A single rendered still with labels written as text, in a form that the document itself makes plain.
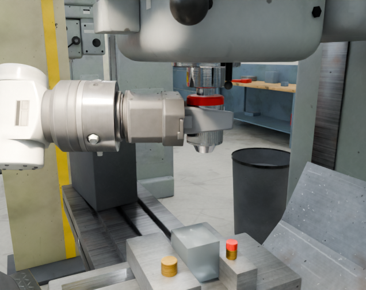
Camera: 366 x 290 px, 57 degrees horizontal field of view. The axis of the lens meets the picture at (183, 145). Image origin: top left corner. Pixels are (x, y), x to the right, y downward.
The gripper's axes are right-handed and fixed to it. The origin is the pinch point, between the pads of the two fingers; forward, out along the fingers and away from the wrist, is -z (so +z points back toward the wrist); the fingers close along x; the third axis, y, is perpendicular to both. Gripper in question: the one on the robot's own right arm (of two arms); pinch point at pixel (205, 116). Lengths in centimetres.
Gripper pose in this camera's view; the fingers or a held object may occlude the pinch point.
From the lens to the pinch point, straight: 43.1
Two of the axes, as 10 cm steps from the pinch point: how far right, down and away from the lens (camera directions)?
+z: -10.0, 0.1, -0.9
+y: -0.2, 9.7, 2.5
